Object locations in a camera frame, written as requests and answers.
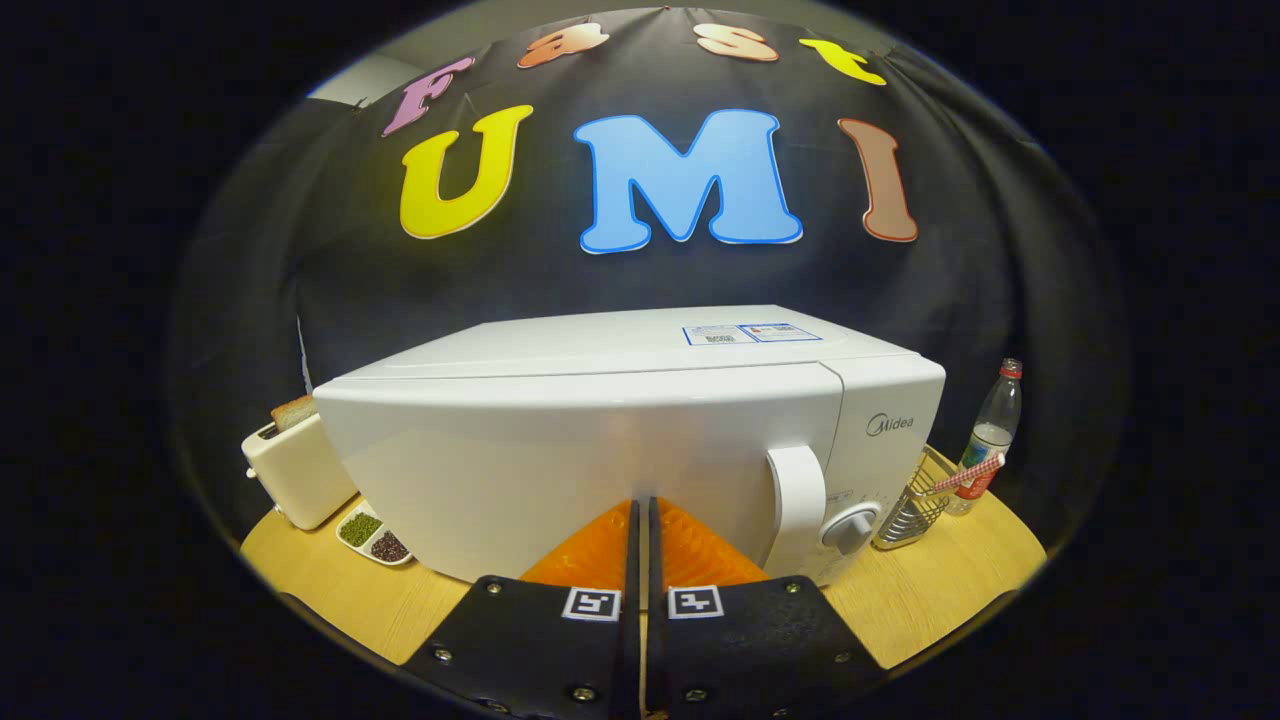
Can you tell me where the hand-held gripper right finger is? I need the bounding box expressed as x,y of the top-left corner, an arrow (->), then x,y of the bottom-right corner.
647,497 -> 891,720

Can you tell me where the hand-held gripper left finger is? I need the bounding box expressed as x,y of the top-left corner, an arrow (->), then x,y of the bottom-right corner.
400,498 -> 641,720

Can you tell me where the white microwave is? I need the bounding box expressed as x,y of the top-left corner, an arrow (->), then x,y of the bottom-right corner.
312,305 -> 947,589

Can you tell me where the white divided bean dish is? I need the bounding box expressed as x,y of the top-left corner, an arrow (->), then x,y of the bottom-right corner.
335,506 -> 416,568

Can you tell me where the red checked straw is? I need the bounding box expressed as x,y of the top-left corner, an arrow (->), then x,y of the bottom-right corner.
925,452 -> 1004,496

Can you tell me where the cream toaster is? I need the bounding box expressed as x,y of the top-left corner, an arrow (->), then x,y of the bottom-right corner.
241,412 -> 359,531

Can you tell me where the toast slice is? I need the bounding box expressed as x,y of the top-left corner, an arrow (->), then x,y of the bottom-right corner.
268,395 -> 319,436

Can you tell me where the clear plastic water bottle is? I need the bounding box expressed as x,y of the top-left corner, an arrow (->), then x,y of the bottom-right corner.
945,358 -> 1024,517

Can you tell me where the wire mesh basket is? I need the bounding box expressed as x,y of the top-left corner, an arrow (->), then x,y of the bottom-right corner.
872,445 -> 961,552

